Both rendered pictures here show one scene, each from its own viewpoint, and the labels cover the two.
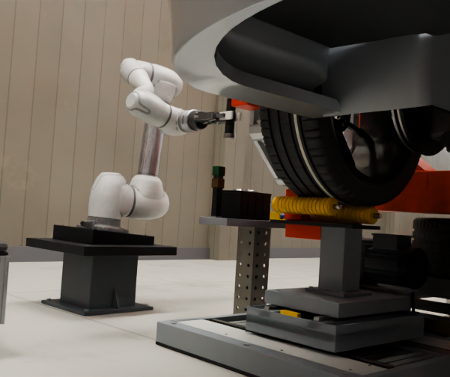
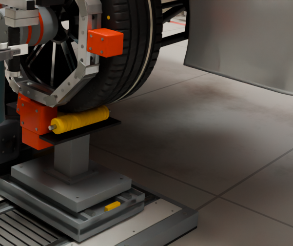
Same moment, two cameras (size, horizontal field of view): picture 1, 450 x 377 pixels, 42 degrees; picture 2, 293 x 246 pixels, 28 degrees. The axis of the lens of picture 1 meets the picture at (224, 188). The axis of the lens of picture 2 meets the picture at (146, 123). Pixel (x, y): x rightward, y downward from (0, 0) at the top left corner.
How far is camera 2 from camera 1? 2.75 m
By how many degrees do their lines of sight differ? 98
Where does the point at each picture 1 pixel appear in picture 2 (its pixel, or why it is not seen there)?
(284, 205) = (73, 125)
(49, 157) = not seen: outside the picture
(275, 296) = (87, 202)
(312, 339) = (130, 211)
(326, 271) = (77, 161)
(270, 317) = (100, 218)
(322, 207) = (105, 116)
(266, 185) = not seen: outside the picture
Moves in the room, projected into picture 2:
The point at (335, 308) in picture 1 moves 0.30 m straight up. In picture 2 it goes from (129, 183) to (134, 113)
